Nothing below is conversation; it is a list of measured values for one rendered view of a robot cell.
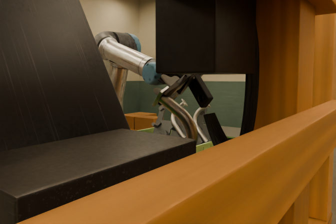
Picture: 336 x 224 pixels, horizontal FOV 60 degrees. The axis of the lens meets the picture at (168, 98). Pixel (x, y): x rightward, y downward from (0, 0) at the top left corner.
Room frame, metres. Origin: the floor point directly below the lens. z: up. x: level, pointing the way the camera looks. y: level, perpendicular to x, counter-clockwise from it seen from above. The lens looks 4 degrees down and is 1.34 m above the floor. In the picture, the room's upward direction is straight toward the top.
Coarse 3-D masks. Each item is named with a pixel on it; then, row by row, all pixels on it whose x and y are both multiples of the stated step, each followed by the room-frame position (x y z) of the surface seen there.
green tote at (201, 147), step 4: (148, 128) 2.18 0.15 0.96; (152, 128) 2.22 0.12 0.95; (152, 132) 2.22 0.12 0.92; (200, 144) 1.65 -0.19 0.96; (204, 144) 1.67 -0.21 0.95; (208, 144) 1.71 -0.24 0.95; (212, 144) 1.75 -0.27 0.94; (196, 148) 1.61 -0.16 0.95; (200, 148) 1.65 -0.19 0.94; (204, 148) 1.68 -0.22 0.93; (196, 152) 1.62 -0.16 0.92
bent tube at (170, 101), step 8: (160, 96) 0.76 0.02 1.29; (168, 96) 0.77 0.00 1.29; (152, 104) 0.77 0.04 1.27; (168, 104) 0.75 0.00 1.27; (176, 104) 0.76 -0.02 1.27; (176, 112) 0.75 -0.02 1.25; (184, 112) 0.75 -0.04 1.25; (184, 120) 0.74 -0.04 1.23; (192, 120) 0.75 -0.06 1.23; (192, 128) 0.75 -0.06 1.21; (192, 136) 0.75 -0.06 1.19
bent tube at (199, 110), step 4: (208, 104) 1.90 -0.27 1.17; (200, 108) 1.89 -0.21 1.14; (204, 108) 1.89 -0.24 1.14; (196, 112) 1.90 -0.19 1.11; (196, 116) 1.90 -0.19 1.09; (196, 120) 1.89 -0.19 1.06; (196, 124) 1.86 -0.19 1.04; (200, 128) 1.85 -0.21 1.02; (200, 132) 1.82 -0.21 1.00; (200, 136) 1.81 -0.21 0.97; (204, 136) 1.79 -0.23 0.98; (204, 140) 1.77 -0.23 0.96
